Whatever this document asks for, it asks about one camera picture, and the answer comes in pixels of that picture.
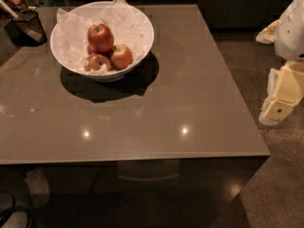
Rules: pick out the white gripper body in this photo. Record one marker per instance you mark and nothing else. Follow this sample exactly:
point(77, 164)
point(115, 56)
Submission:
point(291, 35)

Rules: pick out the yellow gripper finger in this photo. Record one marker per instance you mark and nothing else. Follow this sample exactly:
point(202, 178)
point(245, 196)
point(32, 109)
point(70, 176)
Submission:
point(285, 91)
point(267, 35)

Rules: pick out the white ceramic bowl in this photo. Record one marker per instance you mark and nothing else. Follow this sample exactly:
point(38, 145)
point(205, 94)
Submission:
point(102, 41)

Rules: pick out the hidden middle red apple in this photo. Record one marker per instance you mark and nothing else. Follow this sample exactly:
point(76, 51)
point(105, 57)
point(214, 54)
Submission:
point(90, 49)

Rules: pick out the white crumpled paper liner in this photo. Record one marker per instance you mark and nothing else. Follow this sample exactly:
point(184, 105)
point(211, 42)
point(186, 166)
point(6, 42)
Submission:
point(131, 27)

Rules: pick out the black mesh basket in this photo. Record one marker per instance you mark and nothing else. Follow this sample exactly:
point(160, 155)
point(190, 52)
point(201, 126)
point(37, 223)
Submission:
point(30, 31)

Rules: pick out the white sock foot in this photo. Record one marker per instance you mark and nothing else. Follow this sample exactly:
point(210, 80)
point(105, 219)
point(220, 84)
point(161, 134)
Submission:
point(38, 187)

